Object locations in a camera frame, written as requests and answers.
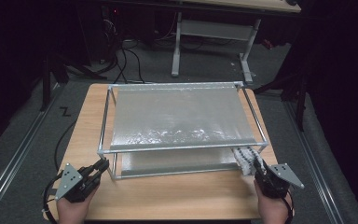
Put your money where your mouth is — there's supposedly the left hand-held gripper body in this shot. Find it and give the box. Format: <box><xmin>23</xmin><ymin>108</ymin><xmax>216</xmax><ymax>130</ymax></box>
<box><xmin>54</xmin><ymin>162</ymin><xmax>102</xmax><ymax>203</ymax></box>

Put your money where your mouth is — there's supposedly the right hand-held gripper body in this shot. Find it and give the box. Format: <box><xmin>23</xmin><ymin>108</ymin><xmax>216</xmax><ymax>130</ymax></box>
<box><xmin>254</xmin><ymin>162</ymin><xmax>306</xmax><ymax>200</ymax></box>

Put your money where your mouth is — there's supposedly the grey two-tier metal rack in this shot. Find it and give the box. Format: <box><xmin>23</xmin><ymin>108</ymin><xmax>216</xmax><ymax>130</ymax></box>
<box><xmin>96</xmin><ymin>80</ymin><xmax>269</xmax><ymax>181</ymax></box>

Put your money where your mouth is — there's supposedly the grey tape piece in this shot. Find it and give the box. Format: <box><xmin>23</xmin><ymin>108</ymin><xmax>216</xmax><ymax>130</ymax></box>
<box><xmin>42</xmin><ymin>187</ymin><xmax>59</xmax><ymax>197</ymax></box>

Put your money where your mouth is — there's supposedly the black metal stand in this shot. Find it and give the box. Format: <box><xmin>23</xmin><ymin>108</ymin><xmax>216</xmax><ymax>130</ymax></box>
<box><xmin>40</xmin><ymin>52</ymin><xmax>106</xmax><ymax>113</ymax></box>
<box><xmin>255</xmin><ymin>71</ymin><xmax>309</xmax><ymax>132</ymax></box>

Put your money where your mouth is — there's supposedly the desk with white legs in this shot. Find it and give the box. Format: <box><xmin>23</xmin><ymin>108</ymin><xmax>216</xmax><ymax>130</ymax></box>
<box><xmin>171</xmin><ymin>0</ymin><xmax>302</xmax><ymax>85</ymax></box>

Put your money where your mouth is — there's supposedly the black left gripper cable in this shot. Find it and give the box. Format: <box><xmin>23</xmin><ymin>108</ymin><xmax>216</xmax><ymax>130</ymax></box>
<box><xmin>41</xmin><ymin>169</ymin><xmax>64</xmax><ymax>224</ymax></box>

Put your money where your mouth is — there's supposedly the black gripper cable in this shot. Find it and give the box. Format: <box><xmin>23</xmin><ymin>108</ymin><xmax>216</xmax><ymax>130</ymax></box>
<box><xmin>283</xmin><ymin>192</ymin><xmax>295</xmax><ymax>224</ymax></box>
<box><xmin>41</xmin><ymin>169</ymin><xmax>64</xmax><ymax>224</ymax></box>

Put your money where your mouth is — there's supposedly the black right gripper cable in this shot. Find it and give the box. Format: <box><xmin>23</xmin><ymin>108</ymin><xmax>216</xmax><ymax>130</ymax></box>
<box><xmin>283</xmin><ymin>192</ymin><xmax>295</xmax><ymax>224</ymax></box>

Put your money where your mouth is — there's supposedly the black floor cable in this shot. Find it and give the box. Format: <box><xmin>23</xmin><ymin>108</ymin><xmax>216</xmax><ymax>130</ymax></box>
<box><xmin>53</xmin><ymin>119</ymin><xmax>77</xmax><ymax>172</ymax></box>

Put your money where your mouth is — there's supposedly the metal floor rail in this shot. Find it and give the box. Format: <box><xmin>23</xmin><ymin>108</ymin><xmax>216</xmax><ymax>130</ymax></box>
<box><xmin>283</xmin><ymin>99</ymin><xmax>344</xmax><ymax>224</ymax></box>
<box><xmin>0</xmin><ymin>83</ymin><xmax>63</xmax><ymax>224</ymax></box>

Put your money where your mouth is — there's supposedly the bundle of black cables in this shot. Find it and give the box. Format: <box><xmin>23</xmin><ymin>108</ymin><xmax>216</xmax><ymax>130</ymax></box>
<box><xmin>99</xmin><ymin>6</ymin><xmax>147</xmax><ymax>85</ymax></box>

